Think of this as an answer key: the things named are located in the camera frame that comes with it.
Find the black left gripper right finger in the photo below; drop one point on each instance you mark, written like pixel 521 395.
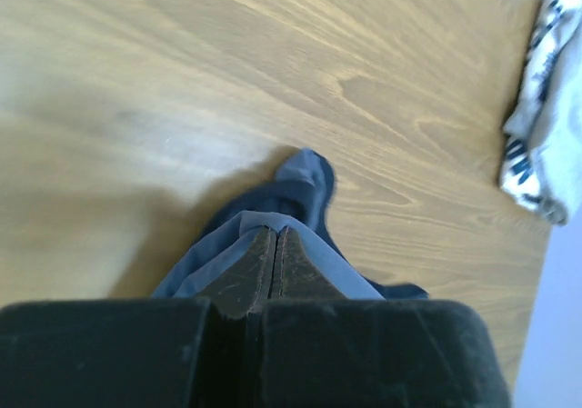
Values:
pixel 320 349

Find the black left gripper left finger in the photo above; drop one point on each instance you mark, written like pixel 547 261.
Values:
pixel 192 352

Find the blue tank top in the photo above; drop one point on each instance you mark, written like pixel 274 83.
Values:
pixel 296 197

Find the folded grey tank top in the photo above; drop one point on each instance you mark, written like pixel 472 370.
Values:
pixel 557 139

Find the folded white printed tank top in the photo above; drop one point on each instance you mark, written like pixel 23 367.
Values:
pixel 558 22

